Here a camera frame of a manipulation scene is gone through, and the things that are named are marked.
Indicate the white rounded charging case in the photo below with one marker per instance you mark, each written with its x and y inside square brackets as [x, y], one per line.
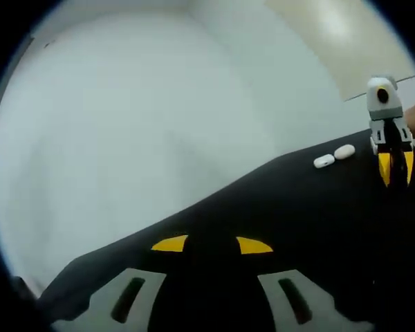
[324, 162]

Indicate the beige wall board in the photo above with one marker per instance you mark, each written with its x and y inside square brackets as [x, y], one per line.
[349, 45]

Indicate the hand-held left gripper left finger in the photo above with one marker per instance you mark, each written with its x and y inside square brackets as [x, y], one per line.
[124, 301]

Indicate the beige oval charging case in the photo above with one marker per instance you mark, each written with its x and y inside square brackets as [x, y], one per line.
[344, 152]

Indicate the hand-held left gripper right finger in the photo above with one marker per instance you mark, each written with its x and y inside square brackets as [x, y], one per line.
[301, 301]

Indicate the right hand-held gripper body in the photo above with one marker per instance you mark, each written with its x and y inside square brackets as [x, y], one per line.
[375, 107]

